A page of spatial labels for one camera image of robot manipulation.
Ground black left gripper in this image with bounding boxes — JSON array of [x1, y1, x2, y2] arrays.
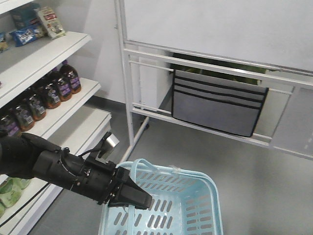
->
[[70, 158, 152, 210]]

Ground light blue plastic basket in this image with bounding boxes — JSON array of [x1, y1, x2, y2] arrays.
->
[[98, 159, 224, 235]]

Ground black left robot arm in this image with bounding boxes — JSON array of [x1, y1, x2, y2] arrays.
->
[[0, 130, 152, 210]]

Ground white store shelving unit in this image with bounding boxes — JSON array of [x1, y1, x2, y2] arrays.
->
[[0, 0, 113, 235]]

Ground grey fabric organizer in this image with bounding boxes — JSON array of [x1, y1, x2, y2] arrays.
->
[[171, 70, 269, 137]]

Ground white rolling rack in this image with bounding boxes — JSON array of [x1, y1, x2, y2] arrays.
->
[[115, 0, 313, 159]]

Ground white green snack bag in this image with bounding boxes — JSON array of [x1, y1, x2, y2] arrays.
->
[[35, 6, 66, 39]]

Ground blue cookie pack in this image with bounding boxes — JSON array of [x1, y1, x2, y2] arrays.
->
[[10, 25, 41, 47]]

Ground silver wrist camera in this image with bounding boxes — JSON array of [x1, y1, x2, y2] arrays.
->
[[96, 132, 119, 159]]

